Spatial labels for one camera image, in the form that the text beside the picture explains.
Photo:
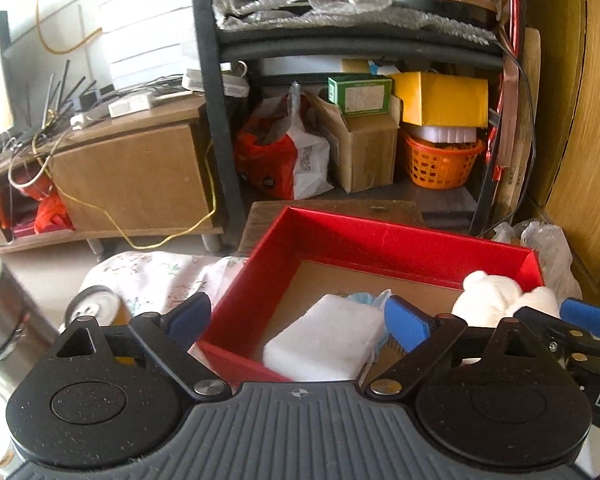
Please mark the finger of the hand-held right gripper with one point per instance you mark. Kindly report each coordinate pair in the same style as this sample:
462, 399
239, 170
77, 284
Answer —
550, 327
587, 316

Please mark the black shelf rack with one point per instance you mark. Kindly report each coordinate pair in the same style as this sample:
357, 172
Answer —
215, 110

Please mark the white power adapter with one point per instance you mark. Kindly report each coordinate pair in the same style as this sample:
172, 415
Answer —
130, 105

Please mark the wooden TV cabinet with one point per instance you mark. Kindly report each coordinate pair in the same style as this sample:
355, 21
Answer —
130, 175

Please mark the white plastic container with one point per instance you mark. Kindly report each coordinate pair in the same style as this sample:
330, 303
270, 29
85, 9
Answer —
445, 135

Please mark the blue face mask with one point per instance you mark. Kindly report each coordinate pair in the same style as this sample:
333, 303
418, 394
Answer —
365, 299

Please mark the long red strip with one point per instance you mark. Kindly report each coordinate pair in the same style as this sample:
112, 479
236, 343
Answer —
516, 10

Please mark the floral cloth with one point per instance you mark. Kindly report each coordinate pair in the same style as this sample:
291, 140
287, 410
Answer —
155, 275

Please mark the orange plastic basket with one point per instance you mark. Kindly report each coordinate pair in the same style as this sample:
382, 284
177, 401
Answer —
440, 165

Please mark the clear plastic bags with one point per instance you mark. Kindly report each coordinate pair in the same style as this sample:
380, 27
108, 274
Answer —
550, 255

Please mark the steel container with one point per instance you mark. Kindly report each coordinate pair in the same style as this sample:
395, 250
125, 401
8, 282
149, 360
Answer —
0, 310

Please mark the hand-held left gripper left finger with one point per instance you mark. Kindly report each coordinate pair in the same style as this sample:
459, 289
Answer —
192, 312

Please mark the black router with antennas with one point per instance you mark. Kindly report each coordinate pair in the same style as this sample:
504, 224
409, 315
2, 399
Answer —
89, 96

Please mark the brown cardboard box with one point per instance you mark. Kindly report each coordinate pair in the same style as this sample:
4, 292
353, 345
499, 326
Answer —
365, 155

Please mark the red cardboard box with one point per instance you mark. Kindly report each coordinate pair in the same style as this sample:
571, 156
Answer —
380, 240

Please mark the red and white plastic bag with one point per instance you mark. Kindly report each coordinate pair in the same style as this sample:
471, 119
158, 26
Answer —
305, 160

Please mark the round tin can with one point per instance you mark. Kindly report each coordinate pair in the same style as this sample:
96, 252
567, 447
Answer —
97, 305

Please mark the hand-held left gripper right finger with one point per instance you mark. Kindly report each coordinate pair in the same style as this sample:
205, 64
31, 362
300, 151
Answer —
405, 320

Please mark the white plush toy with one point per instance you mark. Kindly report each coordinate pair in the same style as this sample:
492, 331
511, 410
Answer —
485, 295

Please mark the leaning cardboard sheet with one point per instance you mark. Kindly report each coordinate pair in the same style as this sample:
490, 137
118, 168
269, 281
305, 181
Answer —
517, 170

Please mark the yellow box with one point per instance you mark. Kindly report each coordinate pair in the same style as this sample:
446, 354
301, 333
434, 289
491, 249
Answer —
445, 100

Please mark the black pan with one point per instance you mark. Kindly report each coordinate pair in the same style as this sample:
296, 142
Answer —
445, 7

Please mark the green box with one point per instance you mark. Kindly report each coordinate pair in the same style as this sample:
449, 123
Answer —
337, 92

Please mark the bubble wrap sheet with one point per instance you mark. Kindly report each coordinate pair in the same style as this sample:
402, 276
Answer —
260, 2

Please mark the white power strip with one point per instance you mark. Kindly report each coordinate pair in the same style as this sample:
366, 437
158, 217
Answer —
230, 89

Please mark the large white sponge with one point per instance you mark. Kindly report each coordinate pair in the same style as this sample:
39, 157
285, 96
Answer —
325, 340

